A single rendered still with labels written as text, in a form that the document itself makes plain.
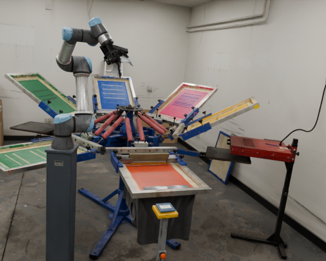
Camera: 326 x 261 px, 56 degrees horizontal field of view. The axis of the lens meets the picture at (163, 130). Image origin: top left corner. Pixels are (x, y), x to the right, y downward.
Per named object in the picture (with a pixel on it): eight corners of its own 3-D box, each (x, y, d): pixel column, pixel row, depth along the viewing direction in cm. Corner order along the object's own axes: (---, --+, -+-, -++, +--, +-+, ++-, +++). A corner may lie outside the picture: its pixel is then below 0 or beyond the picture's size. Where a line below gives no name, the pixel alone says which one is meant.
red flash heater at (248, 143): (284, 151, 336) (286, 141, 334) (294, 164, 292) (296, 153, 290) (228, 144, 347) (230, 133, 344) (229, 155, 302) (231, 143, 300)
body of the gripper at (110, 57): (108, 66, 176) (97, 48, 176) (119, 62, 182) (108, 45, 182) (115, 59, 170) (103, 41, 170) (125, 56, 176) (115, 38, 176)
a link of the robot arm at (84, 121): (70, 133, 219) (68, 57, 221) (91, 132, 226) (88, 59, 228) (74, 132, 208) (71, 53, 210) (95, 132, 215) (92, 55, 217)
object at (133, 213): (145, 232, 224) (149, 190, 217) (134, 233, 221) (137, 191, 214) (131, 203, 266) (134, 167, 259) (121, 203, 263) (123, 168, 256)
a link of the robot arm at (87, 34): (79, 34, 187) (83, 24, 177) (97, 36, 192) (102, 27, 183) (80, 46, 185) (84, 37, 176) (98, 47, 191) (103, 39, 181)
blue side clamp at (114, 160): (122, 173, 248) (123, 164, 246) (116, 173, 246) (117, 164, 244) (116, 160, 275) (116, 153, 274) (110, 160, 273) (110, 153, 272)
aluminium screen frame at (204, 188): (210, 193, 222) (211, 188, 221) (132, 198, 202) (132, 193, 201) (172, 158, 294) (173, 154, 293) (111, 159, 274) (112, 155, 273)
